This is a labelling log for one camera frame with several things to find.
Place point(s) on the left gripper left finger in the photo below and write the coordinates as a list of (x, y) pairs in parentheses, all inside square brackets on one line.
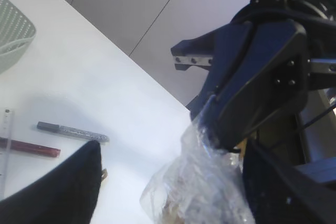
[(67, 194)]

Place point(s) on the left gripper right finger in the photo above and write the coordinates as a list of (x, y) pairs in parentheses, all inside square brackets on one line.
[(278, 193)]

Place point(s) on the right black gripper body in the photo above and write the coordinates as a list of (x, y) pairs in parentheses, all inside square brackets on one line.
[(256, 73)]

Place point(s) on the clear plastic sheet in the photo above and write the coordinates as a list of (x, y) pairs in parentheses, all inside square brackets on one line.
[(202, 185)]

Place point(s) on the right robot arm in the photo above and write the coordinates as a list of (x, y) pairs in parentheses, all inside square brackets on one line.
[(318, 19)]

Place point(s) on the gold glitter pen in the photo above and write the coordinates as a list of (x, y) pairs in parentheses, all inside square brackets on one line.
[(104, 174)]

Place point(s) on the silver glitter pen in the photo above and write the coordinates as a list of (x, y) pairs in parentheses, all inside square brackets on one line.
[(72, 132)]

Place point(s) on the red glitter pen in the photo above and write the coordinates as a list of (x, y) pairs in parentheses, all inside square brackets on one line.
[(34, 149)]

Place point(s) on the clear plastic ruler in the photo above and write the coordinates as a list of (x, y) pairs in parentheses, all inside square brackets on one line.
[(6, 131)]

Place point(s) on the green woven plastic basket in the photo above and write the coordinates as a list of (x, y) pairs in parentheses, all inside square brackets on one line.
[(17, 33)]

